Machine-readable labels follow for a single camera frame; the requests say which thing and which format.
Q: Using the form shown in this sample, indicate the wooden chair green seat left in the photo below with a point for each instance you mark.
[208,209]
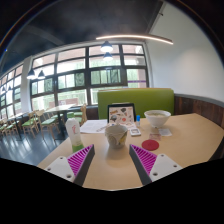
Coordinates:
[30,126]

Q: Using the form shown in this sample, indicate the white paper napkin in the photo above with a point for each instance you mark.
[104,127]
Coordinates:
[165,132]

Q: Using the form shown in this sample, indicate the white ceramic bowl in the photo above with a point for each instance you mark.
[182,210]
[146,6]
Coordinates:
[157,118]

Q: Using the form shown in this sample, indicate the small pink packet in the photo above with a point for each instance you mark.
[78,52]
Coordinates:
[155,136]

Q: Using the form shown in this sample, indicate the white paper cup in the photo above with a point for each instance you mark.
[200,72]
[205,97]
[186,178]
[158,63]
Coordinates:
[116,136]

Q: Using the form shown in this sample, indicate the white plastic bottle green base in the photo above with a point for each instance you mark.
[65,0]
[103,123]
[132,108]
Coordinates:
[73,130]

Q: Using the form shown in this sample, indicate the small blue capped bottle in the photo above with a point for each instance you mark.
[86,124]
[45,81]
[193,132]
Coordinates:
[138,121]

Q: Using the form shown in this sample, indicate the wooden chair by table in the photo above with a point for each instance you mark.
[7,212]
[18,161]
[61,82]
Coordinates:
[80,116]

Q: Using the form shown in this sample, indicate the large black framed window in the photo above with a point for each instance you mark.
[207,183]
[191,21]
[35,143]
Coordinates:
[75,76]

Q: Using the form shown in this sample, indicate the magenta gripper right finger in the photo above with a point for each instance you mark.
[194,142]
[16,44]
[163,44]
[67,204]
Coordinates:
[151,167]

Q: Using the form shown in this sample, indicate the curved linear ceiling light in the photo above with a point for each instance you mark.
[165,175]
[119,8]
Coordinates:
[137,36]

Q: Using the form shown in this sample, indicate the blue pendant lamp behind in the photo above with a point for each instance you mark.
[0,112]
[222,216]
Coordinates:
[107,57]

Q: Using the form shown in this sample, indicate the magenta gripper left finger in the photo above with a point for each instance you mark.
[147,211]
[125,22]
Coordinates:
[73,168]

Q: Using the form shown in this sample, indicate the blue pendant lamp near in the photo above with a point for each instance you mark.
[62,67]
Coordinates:
[106,47]

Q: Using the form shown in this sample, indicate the blue pendant lamp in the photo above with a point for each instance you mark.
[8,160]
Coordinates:
[107,57]
[106,47]

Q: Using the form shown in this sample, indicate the small white calculator device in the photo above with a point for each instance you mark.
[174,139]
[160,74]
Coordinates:
[135,132]

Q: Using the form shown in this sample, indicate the wooden dining table background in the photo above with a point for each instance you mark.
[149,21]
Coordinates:
[61,109]

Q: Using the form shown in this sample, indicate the tablet with sticker cover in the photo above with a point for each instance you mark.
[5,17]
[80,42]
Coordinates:
[121,113]

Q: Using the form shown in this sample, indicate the pendant lamp left pair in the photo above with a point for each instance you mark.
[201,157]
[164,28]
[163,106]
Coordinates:
[31,74]

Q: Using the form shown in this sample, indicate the wooden chair green seat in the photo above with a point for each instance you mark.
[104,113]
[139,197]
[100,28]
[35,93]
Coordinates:
[30,126]
[46,124]

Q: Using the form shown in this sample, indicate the green booth sofa backrest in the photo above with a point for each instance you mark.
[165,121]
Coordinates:
[144,99]

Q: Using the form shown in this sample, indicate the white paper sheets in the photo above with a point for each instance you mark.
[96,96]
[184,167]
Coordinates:
[94,126]

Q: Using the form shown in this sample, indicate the red round coaster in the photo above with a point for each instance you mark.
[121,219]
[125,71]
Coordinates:
[150,145]

